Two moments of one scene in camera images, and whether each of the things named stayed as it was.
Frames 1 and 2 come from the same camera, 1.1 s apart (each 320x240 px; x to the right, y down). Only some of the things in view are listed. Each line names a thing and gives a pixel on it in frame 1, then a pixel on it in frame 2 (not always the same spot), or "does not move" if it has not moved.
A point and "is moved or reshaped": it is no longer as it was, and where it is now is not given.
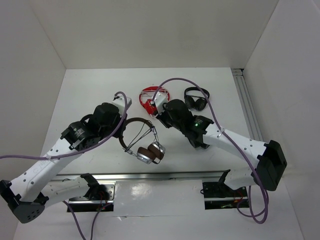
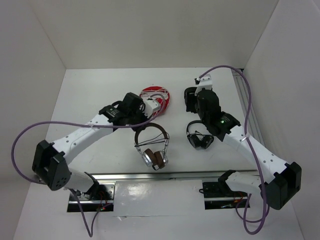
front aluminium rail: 192,176 does not move
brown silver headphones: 153,154 is moved or reshaped
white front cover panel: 159,198 does not move
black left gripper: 117,134 → 141,110
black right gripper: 161,117 → 190,98
